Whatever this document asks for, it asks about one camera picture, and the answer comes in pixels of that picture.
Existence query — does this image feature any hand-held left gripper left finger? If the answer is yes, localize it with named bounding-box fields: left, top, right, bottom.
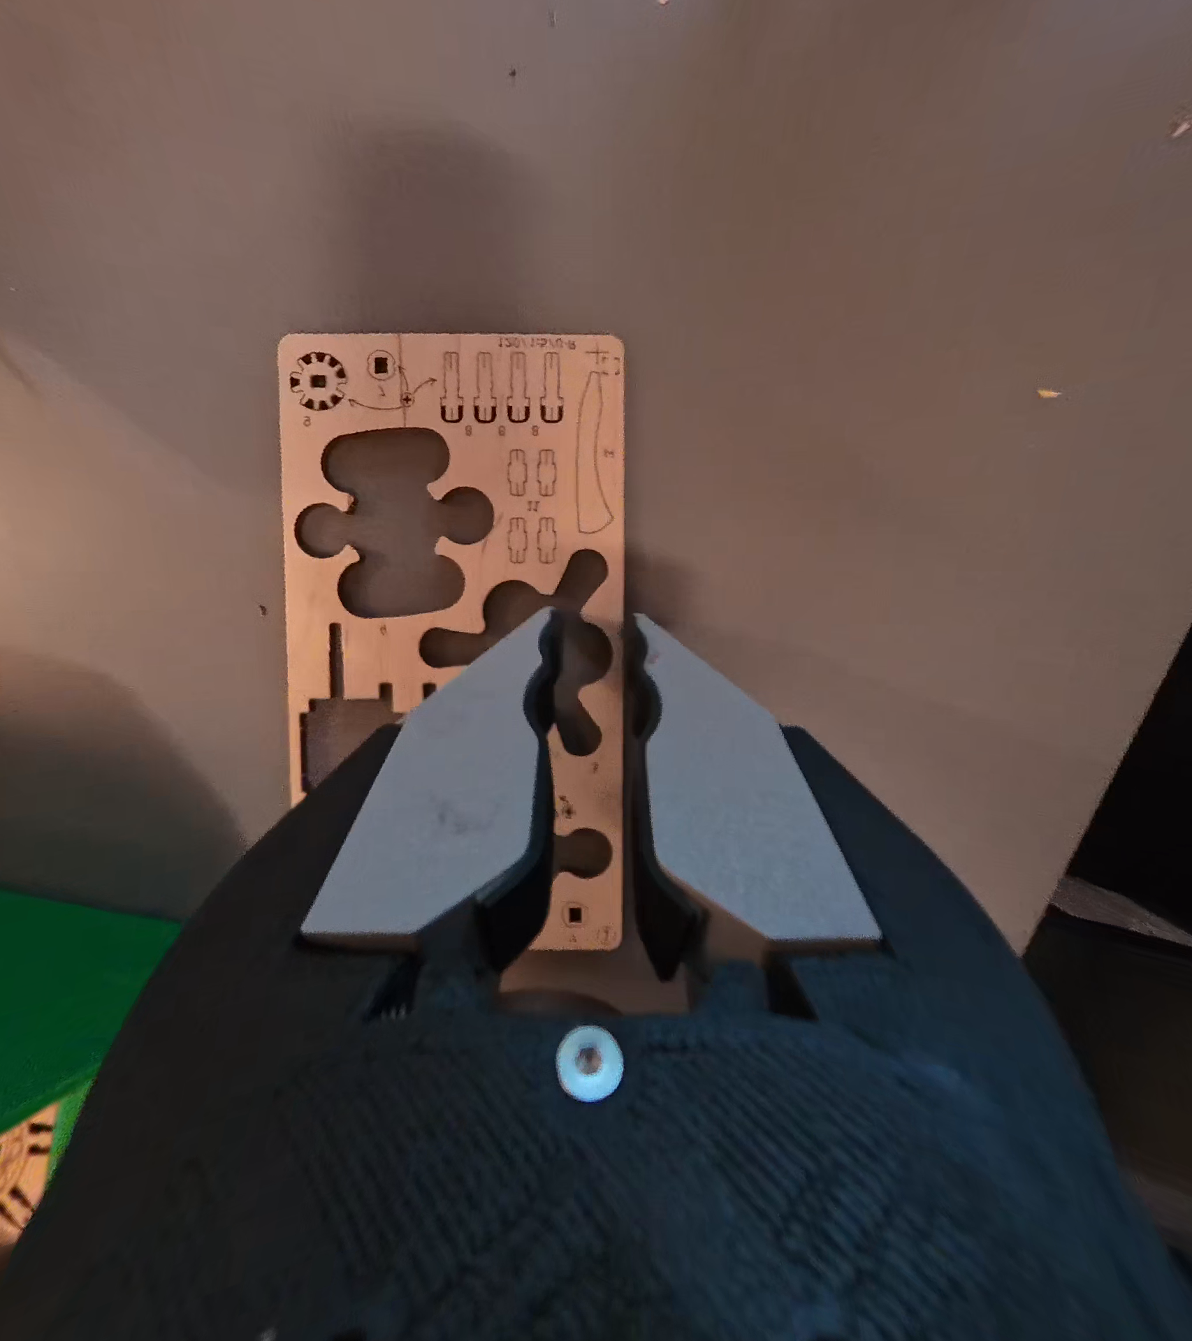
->
left=299, top=605, right=566, bottom=974

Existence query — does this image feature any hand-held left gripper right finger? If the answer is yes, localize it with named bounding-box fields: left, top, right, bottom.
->
left=625, top=612, right=883, bottom=981

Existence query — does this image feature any wooden parts sheet with cutouts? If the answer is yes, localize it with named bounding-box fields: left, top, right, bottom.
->
left=276, top=332, right=628, bottom=953

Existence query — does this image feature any green plastic bin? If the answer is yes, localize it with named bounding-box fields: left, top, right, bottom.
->
left=0, top=874, right=186, bottom=1177

